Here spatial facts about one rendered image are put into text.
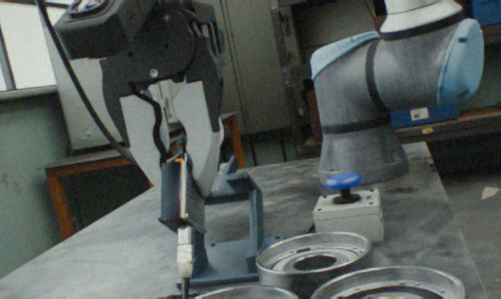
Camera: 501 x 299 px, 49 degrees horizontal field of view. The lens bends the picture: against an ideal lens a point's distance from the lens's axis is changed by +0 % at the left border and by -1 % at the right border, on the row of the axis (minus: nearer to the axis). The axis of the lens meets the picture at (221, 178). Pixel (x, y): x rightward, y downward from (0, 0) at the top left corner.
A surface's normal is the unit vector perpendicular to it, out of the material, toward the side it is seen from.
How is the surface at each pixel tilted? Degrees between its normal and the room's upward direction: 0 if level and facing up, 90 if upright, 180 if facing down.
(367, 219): 90
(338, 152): 72
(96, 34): 118
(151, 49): 90
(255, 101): 90
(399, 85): 105
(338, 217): 90
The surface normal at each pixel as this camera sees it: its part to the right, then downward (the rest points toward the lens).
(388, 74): -0.66, 0.18
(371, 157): -0.08, -0.12
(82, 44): -0.16, 0.66
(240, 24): -0.28, 0.22
